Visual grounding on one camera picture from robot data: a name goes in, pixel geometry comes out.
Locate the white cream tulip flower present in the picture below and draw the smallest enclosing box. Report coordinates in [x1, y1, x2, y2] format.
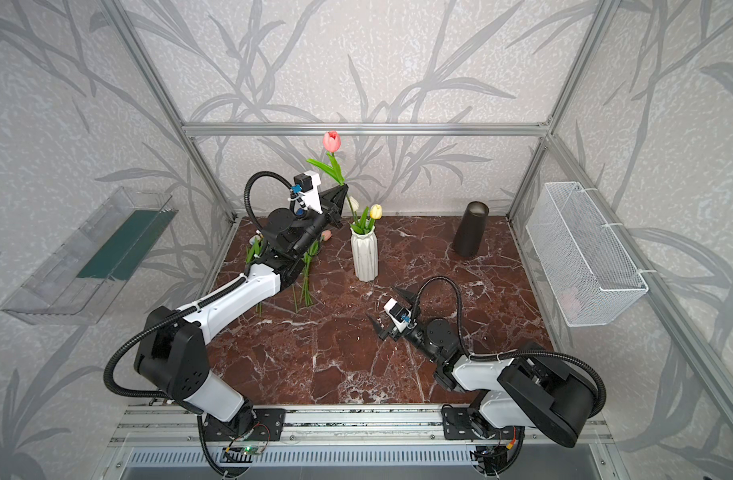
[348, 195, 360, 230]

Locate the yellow tulip flower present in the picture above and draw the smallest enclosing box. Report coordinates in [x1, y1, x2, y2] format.
[358, 204, 382, 235]

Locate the pink tulip flower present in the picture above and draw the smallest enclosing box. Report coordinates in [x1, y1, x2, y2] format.
[308, 131, 360, 234]

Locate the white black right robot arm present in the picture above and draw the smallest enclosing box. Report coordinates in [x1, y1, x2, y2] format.
[370, 289, 606, 448]

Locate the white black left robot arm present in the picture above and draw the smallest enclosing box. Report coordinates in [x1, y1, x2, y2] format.
[134, 185, 348, 435]

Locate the white ribbed ceramic vase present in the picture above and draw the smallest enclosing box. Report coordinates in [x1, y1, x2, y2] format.
[350, 231, 378, 282]

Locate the black cylindrical vase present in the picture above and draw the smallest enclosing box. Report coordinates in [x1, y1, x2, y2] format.
[452, 201, 489, 258]

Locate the bundled tulip bouquet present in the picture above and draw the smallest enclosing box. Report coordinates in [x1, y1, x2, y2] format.
[302, 230, 332, 307]

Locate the light blue tulip flower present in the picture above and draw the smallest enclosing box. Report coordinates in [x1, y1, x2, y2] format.
[244, 232, 264, 275]

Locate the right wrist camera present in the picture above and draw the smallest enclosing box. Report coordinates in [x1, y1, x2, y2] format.
[383, 299, 411, 333]

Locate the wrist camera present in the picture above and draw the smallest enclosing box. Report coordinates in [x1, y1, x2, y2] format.
[383, 299, 411, 333]
[290, 171, 322, 217]

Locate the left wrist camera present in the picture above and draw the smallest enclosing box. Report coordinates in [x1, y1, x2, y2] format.
[290, 171, 322, 217]

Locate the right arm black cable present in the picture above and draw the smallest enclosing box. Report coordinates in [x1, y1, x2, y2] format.
[409, 275, 607, 418]

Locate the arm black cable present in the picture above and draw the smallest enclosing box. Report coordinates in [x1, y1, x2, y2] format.
[409, 275, 607, 418]
[101, 170, 296, 400]

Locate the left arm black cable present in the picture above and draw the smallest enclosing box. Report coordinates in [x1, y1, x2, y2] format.
[101, 170, 296, 400]

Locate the white wire mesh basket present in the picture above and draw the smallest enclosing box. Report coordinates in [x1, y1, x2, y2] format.
[526, 182, 648, 327]

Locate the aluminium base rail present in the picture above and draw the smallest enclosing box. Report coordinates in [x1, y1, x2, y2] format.
[107, 403, 613, 448]

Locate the clear plastic wall tray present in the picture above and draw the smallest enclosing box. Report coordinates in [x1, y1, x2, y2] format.
[0, 187, 178, 325]

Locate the aluminium frame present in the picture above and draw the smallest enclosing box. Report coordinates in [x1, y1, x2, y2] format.
[100, 1, 733, 432]

